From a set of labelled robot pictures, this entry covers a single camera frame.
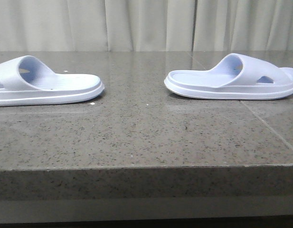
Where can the light blue slipper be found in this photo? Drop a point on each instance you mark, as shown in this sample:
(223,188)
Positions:
(235,77)
(28,81)

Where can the beige pleated curtain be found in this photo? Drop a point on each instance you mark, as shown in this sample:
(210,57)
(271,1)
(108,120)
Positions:
(146,25)

